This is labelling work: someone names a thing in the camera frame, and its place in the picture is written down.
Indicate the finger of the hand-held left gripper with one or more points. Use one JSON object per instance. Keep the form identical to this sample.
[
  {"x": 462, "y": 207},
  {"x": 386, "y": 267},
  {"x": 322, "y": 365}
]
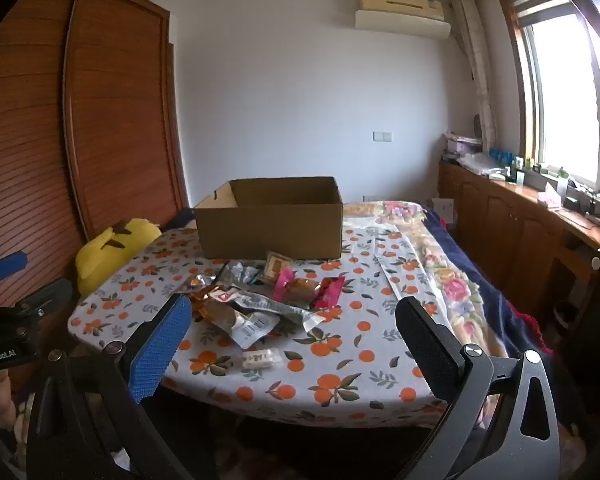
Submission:
[
  {"x": 47, "y": 294},
  {"x": 6, "y": 266}
]

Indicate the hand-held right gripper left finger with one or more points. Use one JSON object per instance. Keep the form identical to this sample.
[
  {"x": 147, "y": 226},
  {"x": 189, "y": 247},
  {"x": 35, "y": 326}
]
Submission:
[{"x": 162, "y": 345}]

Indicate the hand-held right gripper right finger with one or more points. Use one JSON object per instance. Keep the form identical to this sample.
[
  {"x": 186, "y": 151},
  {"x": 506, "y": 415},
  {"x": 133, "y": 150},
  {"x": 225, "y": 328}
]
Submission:
[{"x": 430, "y": 355}]

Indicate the pink braised egg packet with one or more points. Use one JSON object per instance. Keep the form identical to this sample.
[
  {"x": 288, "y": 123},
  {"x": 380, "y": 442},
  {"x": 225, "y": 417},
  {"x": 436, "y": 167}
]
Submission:
[{"x": 325, "y": 292}]

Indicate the brown cardboard box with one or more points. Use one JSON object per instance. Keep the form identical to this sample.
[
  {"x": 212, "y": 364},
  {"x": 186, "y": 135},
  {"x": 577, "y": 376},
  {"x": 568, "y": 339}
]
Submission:
[{"x": 270, "y": 230}]

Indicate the brown snack packet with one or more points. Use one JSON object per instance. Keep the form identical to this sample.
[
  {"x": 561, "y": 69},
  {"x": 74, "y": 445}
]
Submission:
[{"x": 220, "y": 316}]

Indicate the yellow plush toy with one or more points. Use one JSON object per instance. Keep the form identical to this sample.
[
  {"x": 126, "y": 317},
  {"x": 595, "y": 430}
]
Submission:
[{"x": 105, "y": 255}]

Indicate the copper foil wrapper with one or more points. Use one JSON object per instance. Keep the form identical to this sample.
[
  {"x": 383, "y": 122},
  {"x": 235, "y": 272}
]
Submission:
[{"x": 201, "y": 282}]

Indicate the navy blue blanket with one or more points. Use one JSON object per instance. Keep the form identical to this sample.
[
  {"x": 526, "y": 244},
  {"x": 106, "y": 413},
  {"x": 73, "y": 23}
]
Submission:
[{"x": 500, "y": 310}]

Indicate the white barcode snack packet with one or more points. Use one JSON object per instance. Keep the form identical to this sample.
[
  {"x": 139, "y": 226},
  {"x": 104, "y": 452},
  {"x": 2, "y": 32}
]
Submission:
[{"x": 252, "y": 332}]

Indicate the orange print tablecloth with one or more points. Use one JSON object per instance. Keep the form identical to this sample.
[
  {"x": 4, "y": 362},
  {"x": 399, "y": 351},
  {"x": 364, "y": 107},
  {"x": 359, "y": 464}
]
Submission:
[{"x": 370, "y": 285}]

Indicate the small white candy packet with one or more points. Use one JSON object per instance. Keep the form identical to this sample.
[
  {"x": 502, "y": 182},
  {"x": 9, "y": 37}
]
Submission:
[{"x": 260, "y": 358}]

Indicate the long silver foil packet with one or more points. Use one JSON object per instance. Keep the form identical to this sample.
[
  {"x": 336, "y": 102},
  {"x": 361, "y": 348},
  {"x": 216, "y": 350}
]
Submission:
[{"x": 287, "y": 310}]

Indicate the clear cracker packet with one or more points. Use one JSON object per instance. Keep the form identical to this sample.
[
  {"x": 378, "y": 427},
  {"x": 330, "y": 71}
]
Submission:
[{"x": 276, "y": 264}]

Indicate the dark waste bin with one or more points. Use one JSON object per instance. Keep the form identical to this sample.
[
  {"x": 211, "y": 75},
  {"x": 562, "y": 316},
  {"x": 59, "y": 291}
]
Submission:
[{"x": 564, "y": 315}]

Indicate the white box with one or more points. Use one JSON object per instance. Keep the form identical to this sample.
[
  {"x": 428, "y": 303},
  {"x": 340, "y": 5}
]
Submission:
[{"x": 443, "y": 210}]

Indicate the wooden cabinet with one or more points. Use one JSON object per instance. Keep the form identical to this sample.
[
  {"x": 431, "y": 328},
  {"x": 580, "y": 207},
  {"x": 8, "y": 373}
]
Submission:
[{"x": 510, "y": 230}]

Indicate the wooden slatted wardrobe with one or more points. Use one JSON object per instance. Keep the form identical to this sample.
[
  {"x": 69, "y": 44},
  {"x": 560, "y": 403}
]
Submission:
[{"x": 120, "y": 110}]

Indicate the white plastic bag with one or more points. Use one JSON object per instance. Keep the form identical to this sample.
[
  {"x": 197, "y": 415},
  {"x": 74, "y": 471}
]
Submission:
[{"x": 480, "y": 162}]

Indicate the pink tissue pack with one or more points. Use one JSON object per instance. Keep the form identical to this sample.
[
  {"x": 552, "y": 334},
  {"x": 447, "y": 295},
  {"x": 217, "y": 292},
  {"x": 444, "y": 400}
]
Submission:
[{"x": 550, "y": 196}]

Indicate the blue bottles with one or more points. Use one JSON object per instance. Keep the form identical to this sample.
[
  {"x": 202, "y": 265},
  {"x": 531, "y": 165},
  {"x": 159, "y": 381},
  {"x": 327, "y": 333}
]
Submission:
[{"x": 502, "y": 156}]

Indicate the stack of boxes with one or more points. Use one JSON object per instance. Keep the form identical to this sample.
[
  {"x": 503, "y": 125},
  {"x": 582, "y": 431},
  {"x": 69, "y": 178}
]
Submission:
[{"x": 461, "y": 145}]

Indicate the round grey fan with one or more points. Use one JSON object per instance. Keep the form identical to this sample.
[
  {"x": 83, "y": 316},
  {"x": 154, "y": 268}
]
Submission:
[{"x": 477, "y": 126}]

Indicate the pale curtain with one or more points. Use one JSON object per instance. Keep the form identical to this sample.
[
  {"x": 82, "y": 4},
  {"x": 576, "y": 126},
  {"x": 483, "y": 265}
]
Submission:
[{"x": 480, "y": 75}]

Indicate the window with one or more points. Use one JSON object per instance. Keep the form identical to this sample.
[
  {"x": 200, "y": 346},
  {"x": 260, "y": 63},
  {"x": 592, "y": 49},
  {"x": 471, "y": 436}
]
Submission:
[{"x": 565, "y": 100}]

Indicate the white wall switch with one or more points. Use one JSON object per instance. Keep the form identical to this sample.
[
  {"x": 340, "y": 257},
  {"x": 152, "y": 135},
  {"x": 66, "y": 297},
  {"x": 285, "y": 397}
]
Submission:
[{"x": 382, "y": 136}]

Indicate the wall air conditioner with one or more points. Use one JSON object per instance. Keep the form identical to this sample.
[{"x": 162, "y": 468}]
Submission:
[{"x": 405, "y": 20}]

